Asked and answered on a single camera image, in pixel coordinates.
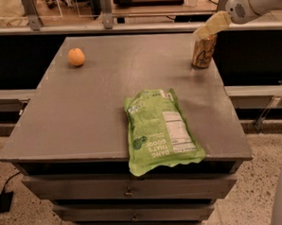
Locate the grey drawer cabinet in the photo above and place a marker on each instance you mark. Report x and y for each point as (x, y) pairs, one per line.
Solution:
(76, 124)

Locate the middle drawer with knob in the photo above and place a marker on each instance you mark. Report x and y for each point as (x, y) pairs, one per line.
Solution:
(132, 213)

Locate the top drawer with knob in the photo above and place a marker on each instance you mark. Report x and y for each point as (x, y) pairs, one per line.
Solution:
(124, 186)

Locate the drawer with knob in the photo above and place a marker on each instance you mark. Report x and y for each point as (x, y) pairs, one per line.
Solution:
(132, 213)
(124, 186)

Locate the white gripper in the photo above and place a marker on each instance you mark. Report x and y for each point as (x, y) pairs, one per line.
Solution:
(239, 7)

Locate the black power adapter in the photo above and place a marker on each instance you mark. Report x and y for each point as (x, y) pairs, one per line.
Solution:
(5, 201)

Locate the green snack bag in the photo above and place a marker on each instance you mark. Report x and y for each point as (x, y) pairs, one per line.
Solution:
(158, 132)

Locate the metal railing frame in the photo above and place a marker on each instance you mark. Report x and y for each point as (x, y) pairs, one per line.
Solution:
(53, 17)

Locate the orange fruit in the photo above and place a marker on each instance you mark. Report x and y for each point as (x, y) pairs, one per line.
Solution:
(76, 57)

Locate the orange gold soda can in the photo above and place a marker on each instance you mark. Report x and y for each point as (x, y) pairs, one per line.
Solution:
(203, 51)

